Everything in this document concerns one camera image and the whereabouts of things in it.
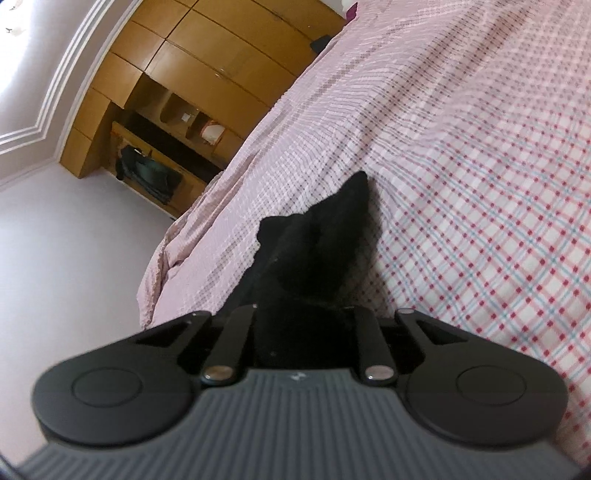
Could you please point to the white pot with orange trim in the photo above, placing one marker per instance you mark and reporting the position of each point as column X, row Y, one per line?
column 213, row 134

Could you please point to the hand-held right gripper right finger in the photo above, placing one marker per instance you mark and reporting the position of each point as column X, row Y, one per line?
column 369, row 337

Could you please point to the black garment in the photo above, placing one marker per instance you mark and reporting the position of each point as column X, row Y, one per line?
column 318, row 249

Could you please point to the pink checked blanket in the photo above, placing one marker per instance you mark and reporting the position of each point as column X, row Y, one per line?
column 438, row 152

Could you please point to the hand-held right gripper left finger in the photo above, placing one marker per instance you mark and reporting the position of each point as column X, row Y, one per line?
column 234, row 332

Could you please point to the magenta cloth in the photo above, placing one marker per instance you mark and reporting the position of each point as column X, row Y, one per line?
column 351, row 11

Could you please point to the wooden wardrobe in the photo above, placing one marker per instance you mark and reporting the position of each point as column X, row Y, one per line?
column 207, row 50

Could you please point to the black bag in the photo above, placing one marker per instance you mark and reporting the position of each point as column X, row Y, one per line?
column 319, row 45

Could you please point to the dark hanging jacket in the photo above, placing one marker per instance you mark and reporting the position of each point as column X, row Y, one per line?
column 150, row 174

